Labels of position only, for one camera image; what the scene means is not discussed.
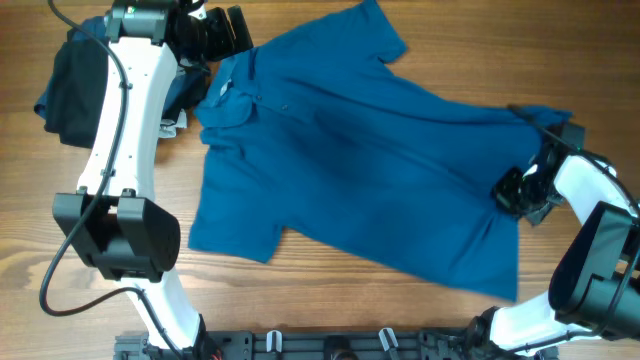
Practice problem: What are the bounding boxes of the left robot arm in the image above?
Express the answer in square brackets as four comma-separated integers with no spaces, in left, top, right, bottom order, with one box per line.
[53,1,253,359]

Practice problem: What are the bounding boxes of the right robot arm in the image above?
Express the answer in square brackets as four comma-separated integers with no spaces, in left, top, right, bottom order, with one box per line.
[463,123,639,359]

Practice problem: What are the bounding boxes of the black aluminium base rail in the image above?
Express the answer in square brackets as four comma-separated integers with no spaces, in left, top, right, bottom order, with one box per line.
[113,327,559,360]

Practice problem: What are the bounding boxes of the black cable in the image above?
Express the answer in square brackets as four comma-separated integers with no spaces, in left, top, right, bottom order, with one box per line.
[507,103,640,351]
[38,0,191,360]

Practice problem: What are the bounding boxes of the right black cable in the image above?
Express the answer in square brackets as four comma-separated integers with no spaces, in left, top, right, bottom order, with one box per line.
[507,103,640,351]

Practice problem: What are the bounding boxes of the blue polo shirt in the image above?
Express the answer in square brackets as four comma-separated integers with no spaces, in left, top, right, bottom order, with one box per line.
[188,1,543,301]

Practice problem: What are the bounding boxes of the navy blue folded garment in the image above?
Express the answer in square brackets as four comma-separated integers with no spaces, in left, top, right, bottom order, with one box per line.
[34,16,206,146]

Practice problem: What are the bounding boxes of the left black cable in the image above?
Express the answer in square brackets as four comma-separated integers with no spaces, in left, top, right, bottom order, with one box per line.
[38,0,191,360]

